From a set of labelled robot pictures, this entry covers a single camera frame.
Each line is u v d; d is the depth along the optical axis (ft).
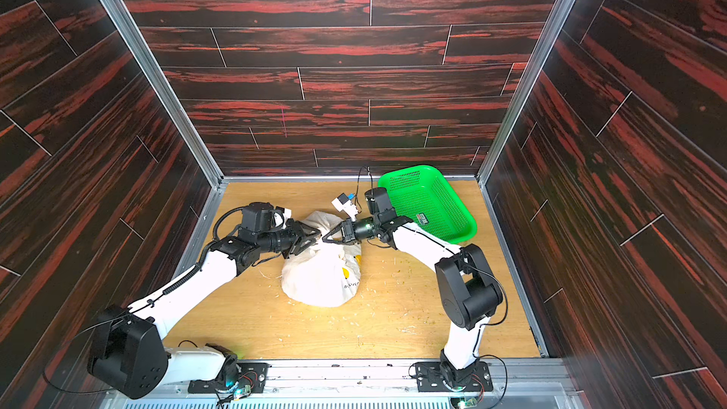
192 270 1.68
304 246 2.52
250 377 2.41
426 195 3.86
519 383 2.42
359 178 3.90
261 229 2.11
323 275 2.58
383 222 2.31
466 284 1.61
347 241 2.37
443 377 2.14
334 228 2.53
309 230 2.56
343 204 2.56
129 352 1.32
